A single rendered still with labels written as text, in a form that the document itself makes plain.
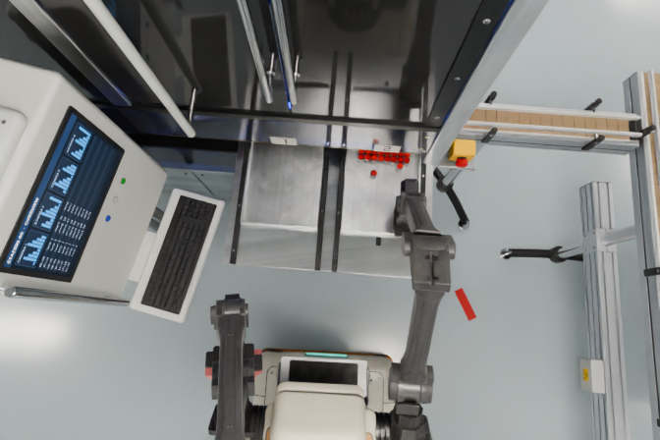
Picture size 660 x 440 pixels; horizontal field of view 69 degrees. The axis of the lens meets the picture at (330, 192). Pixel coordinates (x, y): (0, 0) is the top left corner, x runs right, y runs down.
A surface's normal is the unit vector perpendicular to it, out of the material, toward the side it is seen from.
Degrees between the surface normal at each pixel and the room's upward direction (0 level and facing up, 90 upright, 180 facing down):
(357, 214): 0
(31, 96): 0
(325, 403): 43
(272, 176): 0
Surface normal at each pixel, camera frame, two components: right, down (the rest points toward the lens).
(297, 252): 0.00, -0.25
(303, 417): 0.04, -0.84
